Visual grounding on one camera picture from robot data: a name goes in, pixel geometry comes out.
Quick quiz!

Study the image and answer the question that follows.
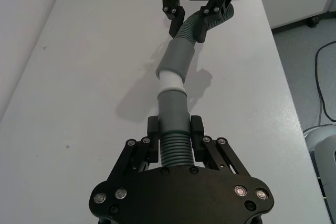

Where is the white plastic tube connector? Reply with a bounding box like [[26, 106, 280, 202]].
[[157, 70, 188, 97]]

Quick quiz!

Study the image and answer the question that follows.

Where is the grey rounded machine base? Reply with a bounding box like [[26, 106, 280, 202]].
[[302, 123, 336, 201]]

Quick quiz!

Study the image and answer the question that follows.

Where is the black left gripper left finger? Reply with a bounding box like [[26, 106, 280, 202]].
[[109, 115, 161, 180]]

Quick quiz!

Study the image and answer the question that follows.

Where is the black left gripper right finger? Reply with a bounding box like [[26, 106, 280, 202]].
[[190, 115, 250, 179]]

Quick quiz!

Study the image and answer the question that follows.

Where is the grey corrugated hose with cuff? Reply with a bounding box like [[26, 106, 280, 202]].
[[156, 90, 196, 168], [155, 3, 235, 85]]

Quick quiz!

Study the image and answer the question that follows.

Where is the black floor cable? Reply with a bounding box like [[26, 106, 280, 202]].
[[314, 40, 336, 124]]

